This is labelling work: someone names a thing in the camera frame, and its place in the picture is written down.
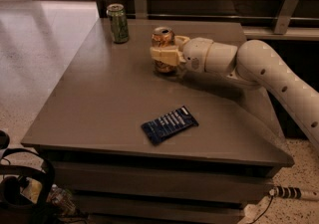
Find black cable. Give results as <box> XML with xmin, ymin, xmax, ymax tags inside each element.
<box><xmin>248</xmin><ymin>195</ymin><xmax>275</xmax><ymax>224</ymax></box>

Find grey drawer cabinet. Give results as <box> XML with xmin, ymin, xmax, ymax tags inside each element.
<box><xmin>46</xmin><ymin>149</ymin><xmax>283</xmax><ymax>224</ymax></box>

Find striped black white pole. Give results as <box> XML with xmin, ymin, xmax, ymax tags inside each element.
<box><xmin>269</xmin><ymin>186</ymin><xmax>319</xmax><ymax>201</ymax></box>

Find blue snack packet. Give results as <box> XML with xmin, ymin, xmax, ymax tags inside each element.
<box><xmin>141</xmin><ymin>106</ymin><xmax>198</xmax><ymax>145</ymax></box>

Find black headphones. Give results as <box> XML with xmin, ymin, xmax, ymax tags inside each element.
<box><xmin>0</xmin><ymin>129</ymin><xmax>56</xmax><ymax>217</ymax></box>

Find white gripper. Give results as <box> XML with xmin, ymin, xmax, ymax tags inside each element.
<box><xmin>150</xmin><ymin>35</ymin><xmax>213</xmax><ymax>73</ymax></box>

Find orange soda can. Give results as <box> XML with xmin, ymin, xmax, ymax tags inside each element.
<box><xmin>152</xmin><ymin>26</ymin><xmax>175</xmax><ymax>74</ymax></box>

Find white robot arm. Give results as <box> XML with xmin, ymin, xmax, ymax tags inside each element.
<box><xmin>150</xmin><ymin>36</ymin><xmax>319</xmax><ymax>149</ymax></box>

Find green soda can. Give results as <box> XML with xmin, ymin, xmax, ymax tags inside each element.
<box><xmin>107</xmin><ymin>3</ymin><xmax>129</xmax><ymax>44</ymax></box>

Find crumpled plastic wrapper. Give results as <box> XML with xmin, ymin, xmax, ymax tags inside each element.
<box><xmin>47</xmin><ymin>184</ymin><xmax>77</xmax><ymax>215</ymax></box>

